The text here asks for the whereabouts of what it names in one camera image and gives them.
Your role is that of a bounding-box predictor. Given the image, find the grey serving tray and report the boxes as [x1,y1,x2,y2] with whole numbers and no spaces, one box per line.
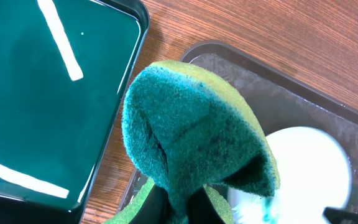
[116,39,358,224]

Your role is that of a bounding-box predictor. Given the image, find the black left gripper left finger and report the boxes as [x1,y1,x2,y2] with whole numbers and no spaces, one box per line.
[129,185,170,224]

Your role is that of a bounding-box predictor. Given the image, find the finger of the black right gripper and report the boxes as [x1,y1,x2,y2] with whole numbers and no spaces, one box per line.
[323,207,358,224]

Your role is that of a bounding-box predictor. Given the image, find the black water tray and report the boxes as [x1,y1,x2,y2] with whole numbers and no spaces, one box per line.
[0,0,150,223]

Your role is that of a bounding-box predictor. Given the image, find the white plate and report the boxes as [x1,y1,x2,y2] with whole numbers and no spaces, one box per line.
[227,127,352,224]

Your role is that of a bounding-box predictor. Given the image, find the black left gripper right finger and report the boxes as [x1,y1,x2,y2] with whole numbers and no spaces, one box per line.
[188,187,224,224]

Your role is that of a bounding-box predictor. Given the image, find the green yellow sponge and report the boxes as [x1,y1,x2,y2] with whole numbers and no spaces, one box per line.
[111,60,280,224]

